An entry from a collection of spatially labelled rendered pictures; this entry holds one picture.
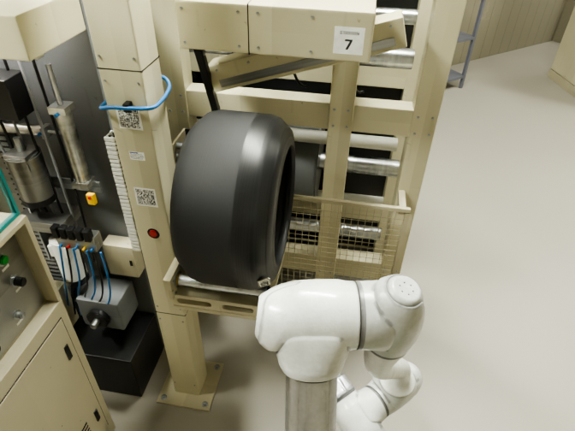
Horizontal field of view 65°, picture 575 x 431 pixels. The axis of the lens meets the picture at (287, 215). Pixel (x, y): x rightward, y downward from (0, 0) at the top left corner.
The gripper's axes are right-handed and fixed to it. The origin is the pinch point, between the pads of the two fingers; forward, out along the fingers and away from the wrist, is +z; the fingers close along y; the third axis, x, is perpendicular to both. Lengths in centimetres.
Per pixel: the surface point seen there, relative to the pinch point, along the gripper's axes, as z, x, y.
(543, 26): 215, 563, 396
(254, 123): 52, 22, -26
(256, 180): 33.9, 12.1, -28.9
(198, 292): 31.5, -21.7, 20.2
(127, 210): 65, -27, 1
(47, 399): 29, -84, 21
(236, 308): 19.6, -13.2, 23.3
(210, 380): 16, -47, 102
